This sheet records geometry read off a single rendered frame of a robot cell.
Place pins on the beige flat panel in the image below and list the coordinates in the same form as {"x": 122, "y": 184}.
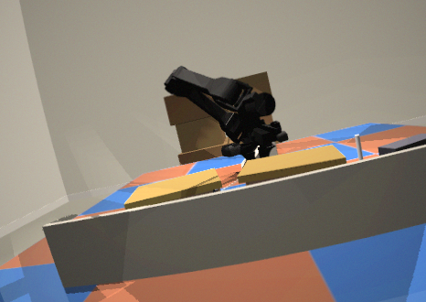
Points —
{"x": 294, "y": 214}

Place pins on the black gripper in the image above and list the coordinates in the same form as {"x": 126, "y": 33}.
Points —
{"x": 245, "y": 149}

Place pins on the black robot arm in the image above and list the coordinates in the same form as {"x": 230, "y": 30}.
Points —
{"x": 226, "y": 93}

